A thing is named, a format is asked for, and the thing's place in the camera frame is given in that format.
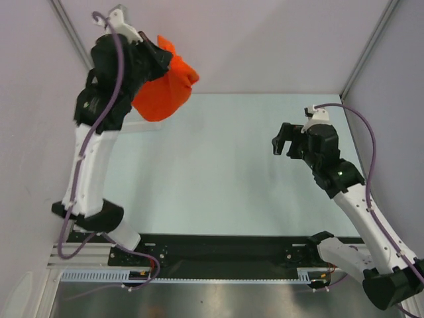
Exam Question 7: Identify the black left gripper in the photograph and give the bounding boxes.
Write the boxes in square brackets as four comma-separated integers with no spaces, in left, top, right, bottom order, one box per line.
[118,30,170,100]

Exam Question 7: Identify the orange t shirt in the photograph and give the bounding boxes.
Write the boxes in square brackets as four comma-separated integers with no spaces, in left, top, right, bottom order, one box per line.
[132,35,199,122]

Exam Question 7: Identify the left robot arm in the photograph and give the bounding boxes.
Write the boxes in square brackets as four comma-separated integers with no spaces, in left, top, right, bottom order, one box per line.
[52,32,173,265]

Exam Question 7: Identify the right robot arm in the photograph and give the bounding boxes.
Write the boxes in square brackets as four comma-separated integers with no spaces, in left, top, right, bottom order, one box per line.
[272,123,423,310]

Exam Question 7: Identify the white plastic mesh basket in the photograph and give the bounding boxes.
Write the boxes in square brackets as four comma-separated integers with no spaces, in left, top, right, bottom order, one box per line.
[121,121,163,133]

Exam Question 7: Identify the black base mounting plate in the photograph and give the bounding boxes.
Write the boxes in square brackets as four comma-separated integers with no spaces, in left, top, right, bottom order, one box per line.
[108,233,345,280]

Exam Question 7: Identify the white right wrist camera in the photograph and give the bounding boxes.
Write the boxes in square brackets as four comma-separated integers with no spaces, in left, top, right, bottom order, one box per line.
[301,105,331,133]

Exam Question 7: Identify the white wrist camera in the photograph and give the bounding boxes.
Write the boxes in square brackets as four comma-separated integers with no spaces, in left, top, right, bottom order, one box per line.
[301,105,331,133]
[106,4,143,43]

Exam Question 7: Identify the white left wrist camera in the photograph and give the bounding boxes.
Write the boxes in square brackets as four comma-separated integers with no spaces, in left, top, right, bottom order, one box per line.
[106,4,143,43]

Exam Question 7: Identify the left aluminium corner post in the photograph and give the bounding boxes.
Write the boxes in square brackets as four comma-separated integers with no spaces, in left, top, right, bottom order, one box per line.
[47,0,93,71]

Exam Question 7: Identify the aluminium corner post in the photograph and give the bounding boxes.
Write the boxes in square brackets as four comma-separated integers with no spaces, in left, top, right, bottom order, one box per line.
[47,0,93,71]
[339,0,401,103]

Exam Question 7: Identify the slotted grey cable duct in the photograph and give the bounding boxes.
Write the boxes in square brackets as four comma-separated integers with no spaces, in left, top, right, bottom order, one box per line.
[60,269,329,284]

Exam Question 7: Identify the right aluminium corner post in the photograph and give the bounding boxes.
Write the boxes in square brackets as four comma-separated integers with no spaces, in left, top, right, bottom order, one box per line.
[339,0,401,103]

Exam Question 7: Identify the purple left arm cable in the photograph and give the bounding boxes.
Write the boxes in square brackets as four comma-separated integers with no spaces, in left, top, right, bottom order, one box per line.
[57,11,160,292]

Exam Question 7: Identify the aluminium extrusion rail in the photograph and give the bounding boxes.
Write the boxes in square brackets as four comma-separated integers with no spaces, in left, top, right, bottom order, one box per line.
[47,243,111,269]

